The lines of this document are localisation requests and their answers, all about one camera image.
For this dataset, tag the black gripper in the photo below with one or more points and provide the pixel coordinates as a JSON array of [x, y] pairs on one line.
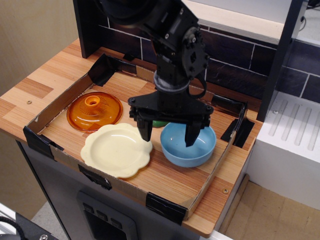
[[166, 107]]

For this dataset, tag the light blue bowl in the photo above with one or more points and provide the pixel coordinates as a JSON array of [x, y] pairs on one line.
[[173, 145]]

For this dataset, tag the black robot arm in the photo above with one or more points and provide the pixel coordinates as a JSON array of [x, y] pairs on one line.
[[180, 57]]

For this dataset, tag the cream scalloped plate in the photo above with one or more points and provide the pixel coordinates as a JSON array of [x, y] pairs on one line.
[[117, 150]]

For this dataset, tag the cardboard fence with black tape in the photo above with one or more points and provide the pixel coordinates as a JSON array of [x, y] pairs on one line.
[[181, 195]]

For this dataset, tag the purple toy eggplant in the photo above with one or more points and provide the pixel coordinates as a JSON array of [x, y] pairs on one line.
[[159, 124]]

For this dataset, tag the orange transparent pot lid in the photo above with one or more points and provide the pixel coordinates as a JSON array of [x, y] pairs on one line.
[[91, 111]]

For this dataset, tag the grey oven control panel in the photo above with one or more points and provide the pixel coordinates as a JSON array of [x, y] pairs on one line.
[[106, 223]]

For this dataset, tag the white ridged sink drainboard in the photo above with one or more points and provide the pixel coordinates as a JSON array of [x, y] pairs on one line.
[[285, 157]]

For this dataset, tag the light wooden shelf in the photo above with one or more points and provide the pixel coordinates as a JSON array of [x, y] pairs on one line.
[[237, 23]]

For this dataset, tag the dark vertical post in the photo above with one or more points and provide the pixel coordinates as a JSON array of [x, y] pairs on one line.
[[290, 32]]

